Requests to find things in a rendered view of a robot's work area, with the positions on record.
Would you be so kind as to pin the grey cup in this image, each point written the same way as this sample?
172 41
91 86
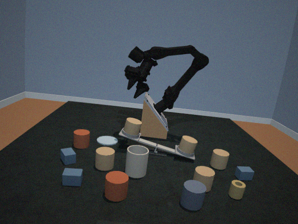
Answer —
136 161

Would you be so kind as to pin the blue cylinder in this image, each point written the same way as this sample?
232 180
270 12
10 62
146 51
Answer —
193 194

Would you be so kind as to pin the tan cylinder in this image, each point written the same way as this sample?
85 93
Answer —
104 158
204 175
219 159
188 144
132 126

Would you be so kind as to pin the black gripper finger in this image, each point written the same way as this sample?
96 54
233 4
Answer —
133 78
139 91

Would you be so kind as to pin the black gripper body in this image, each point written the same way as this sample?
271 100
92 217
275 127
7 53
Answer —
142 71

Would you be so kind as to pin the orange cylinder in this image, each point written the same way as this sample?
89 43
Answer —
81 138
116 186

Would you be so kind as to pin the blue block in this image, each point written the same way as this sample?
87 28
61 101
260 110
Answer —
72 177
244 173
68 156

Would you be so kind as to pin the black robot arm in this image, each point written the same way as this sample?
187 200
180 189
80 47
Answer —
171 93

